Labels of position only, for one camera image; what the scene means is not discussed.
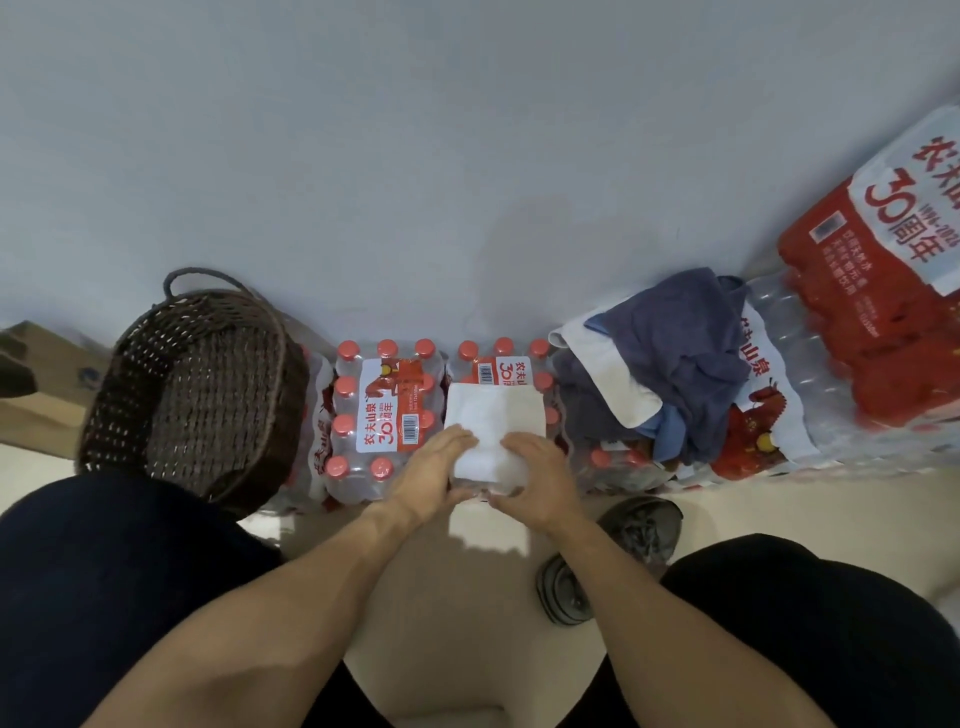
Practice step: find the dark blue towel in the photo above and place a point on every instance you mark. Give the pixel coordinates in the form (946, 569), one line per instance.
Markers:
(682, 330)

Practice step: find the person's left forearm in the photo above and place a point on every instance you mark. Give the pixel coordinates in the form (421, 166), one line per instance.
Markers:
(247, 622)

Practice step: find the white towel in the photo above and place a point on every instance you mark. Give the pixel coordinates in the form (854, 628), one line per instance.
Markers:
(495, 412)

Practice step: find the brown paper bag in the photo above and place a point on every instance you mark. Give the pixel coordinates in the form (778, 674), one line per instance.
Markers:
(52, 390)

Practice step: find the dark brown wicker basket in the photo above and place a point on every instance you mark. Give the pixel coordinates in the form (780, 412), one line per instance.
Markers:
(195, 390)

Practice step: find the cream towel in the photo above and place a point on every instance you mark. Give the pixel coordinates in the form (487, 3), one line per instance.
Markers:
(615, 375)

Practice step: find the person's right forearm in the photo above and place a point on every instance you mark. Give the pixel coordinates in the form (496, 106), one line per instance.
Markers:
(675, 637)

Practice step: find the person's right grey shoe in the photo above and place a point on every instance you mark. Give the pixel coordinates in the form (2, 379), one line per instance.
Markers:
(645, 525)

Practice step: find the person's left hand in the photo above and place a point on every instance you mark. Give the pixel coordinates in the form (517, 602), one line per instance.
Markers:
(431, 476)

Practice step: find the person's right hand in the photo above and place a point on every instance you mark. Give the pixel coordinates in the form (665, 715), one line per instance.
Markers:
(544, 487)

